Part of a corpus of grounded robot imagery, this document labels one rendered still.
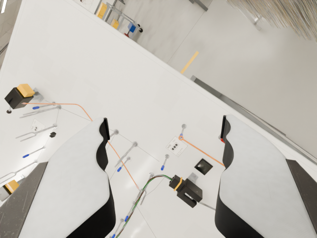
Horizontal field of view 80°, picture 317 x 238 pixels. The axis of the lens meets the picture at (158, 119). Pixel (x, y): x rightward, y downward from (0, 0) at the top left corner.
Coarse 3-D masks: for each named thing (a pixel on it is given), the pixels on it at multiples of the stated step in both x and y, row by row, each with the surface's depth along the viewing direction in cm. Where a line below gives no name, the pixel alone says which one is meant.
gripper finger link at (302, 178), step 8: (288, 160) 8; (296, 168) 7; (296, 176) 7; (304, 176) 7; (296, 184) 7; (304, 184) 7; (312, 184) 7; (304, 192) 6; (312, 192) 6; (304, 200) 6; (312, 200) 6; (312, 208) 6; (312, 216) 6; (312, 224) 6
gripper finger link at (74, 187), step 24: (96, 120) 11; (72, 144) 9; (96, 144) 9; (48, 168) 8; (72, 168) 8; (96, 168) 8; (48, 192) 7; (72, 192) 7; (96, 192) 7; (48, 216) 6; (72, 216) 6; (96, 216) 6
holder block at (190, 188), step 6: (186, 180) 53; (186, 186) 50; (192, 186) 52; (180, 192) 51; (186, 192) 51; (192, 192) 50; (198, 192) 52; (180, 198) 52; (186, 198) 51; (198, 198) 50; (192, 204) 51
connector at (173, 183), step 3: (174, 177) 52; (177, 177) 53; (171, 180) 53; (174, 180) 52; (177, 180) 52; (183, 180) 53; (171, 183) 52; (174, 183) 52; (177, 183) 52; (183, 183) 52; (171, 186) 53; (174, 186) 52; (180, 186) 52; (183, 186) 52; (177, 189) 52; (180, 189) 52
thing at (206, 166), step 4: (200, 160) 57; (204, 160) 57; (196, 164) 58; (200, 164) 57; (204, 164) 56; (208, 164) 56; (196, 168) 57; (200, 168) 57; (204, 168) 57; (208, 168) 56; (200, 172) 58; (204, 172) 57
